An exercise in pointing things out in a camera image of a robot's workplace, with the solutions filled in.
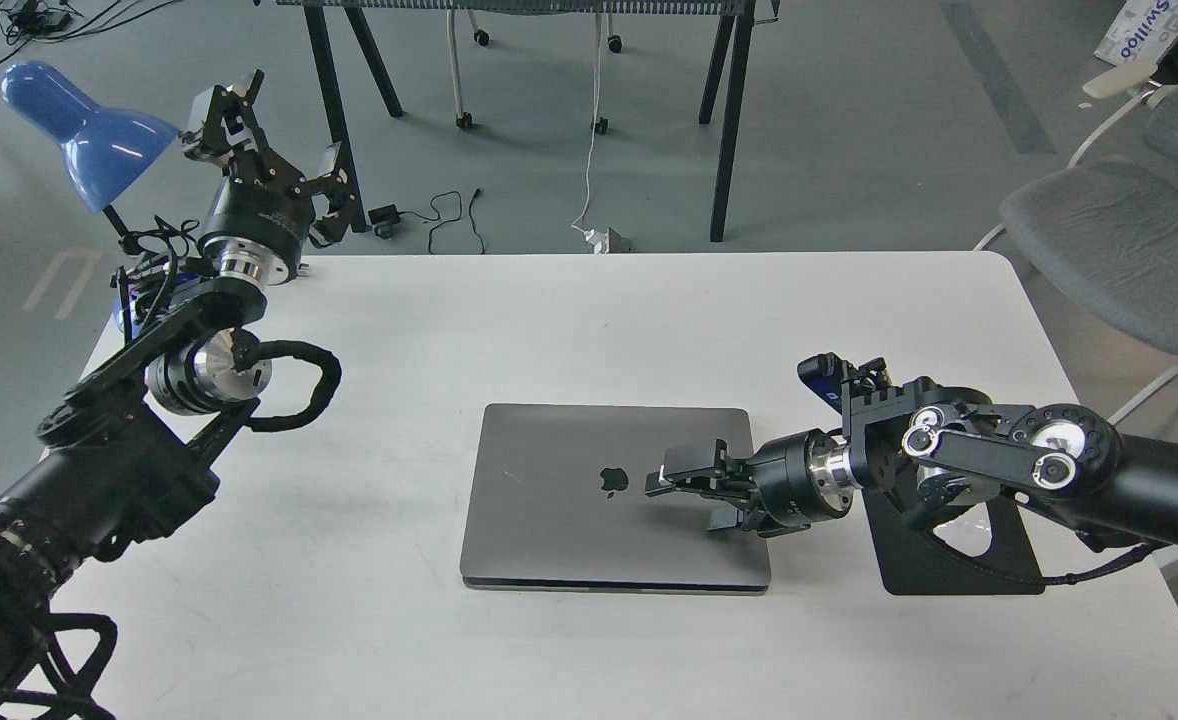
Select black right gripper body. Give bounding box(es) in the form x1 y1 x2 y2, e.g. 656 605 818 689
746 429 855 531

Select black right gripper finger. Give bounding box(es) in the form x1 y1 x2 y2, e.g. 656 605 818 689
704 498 780 539
646 440 755 498

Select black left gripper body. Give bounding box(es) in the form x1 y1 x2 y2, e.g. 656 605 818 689
199 177 315 286

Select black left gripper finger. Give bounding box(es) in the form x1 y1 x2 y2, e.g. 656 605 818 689
289 141 362 246
181 70 289 186

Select grey laptop computer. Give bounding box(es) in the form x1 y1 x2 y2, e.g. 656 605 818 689
458 404 770 594

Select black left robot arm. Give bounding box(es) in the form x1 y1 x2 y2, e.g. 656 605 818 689
0 61 362 719

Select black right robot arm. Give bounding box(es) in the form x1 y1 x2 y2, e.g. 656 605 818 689
646 354 1178 596

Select blue desk lamp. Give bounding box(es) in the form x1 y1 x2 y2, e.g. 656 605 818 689
0 60 179 255

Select black mouse pad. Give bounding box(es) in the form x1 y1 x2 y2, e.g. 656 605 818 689
861 482 1046 597

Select white rolling chair legs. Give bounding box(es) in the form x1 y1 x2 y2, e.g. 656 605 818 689
446 1 622 137

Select white computer mouse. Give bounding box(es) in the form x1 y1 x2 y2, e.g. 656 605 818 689
932 503 993 559

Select grey office chair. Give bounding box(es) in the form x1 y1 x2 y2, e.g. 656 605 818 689
978 64 1178 423

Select black trestle table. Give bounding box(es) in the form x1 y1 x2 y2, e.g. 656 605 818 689
274 0 780 243

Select white cardboard box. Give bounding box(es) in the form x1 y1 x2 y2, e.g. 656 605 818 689
1093 1 1178 67

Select black power adapter cable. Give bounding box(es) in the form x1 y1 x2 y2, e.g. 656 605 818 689
368 189 488 256

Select black cables on floor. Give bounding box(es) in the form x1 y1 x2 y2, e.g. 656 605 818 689
0 0 185 93

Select white charger cable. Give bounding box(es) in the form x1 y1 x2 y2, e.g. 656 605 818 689
570 12 633 255

